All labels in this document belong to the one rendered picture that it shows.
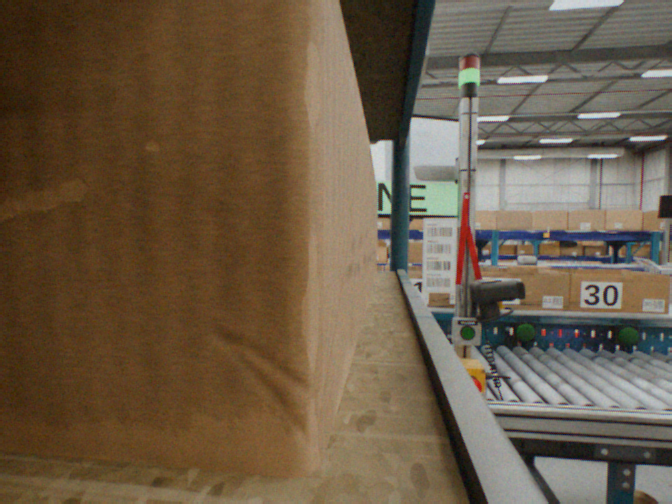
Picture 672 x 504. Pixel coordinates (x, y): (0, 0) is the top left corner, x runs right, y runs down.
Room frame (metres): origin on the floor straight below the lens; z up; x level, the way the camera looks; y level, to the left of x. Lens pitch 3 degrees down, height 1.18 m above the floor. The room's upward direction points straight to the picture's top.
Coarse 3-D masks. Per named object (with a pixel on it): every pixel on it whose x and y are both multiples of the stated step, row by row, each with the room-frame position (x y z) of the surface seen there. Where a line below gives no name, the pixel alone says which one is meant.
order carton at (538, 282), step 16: (496, 272) 1.70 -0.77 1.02; (512, 272) 1.69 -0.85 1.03; (528, 272) 1.68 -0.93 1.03; (544, 272) 1.61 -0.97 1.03; (560, 272) 1.46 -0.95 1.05; (528, 288) 1.41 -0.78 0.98; (544, 288) 1.40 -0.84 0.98; (560, 288) 1.39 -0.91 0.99; (512, 304) 1.42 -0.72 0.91; (528, 304) 1.41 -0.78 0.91
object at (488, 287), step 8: (480, 280) 0.83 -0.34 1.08; (488, 280) 0.82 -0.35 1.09; (496, 280) 0.80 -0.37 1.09; (504, 280) 0.80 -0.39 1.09; (512, 280) 0.80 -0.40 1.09; (472, 288) 0.82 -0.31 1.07; (480, 288) 0.80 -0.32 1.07; (488, 288) 0.79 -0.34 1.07; (496, 288) 0.79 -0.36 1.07; (504, 288) 0.79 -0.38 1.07; (512, 288) 0.79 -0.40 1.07; (520, 288) 0.79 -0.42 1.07; (472, 296) 0.83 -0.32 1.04; (480, 296) 0.80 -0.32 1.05; (488, 296) 0.79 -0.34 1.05; (496, 296) 0.79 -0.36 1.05; (504, 296) 0.79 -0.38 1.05; (512, 296) 0.79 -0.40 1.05; (520, 296) 0.79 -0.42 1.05; (480, 304) 0.81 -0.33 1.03; (488, 304) 0.81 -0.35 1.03; (496, 304) 0.81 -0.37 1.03; (480, 312) 0.82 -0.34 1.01; (488, 312) 0.81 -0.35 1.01; (496, 312) 0.81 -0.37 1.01; (480, 320) 0.81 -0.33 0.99; (488, 320) 0.80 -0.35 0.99
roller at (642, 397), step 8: (568, 352) 1.29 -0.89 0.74; (576, 352) 1.28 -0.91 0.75; (576, 360) 1.23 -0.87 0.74; (584, 360) 1.20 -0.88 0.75; (592, 368) 1.13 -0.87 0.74; (600, 368) 1.11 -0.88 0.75; (600, 376) 1.08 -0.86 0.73; (608, 376) 1.06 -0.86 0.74; (616, 376) 1.04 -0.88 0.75; (616, 384) 1.01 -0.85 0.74; (624, 384) 0.99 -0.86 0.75; (632, 392) 0.95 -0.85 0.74; (640, 392) 0.93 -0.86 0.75; (640, 400) 0.91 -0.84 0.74; (648, 400) 0.89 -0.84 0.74; (656, 400) 0.88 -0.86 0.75; (648, 408) 0.88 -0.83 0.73; (656, 408) 0.86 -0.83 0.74; (664, 408) 0.85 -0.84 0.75
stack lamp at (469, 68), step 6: (462, 60) 0.87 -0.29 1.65; (468, 60) 0.86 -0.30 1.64; (474, 60) 0.86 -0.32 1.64; (462, 66) 0.87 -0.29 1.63; (468, 66) 0.86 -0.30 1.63; (474, 66) 0.86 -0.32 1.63; (462, 72) 0.87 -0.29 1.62; (468, 72) 0.86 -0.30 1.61; (474, 72) 0.86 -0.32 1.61; (462, 78) 0.87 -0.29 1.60; (468, 78) 0.86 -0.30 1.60; (474, 78) 0.86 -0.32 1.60
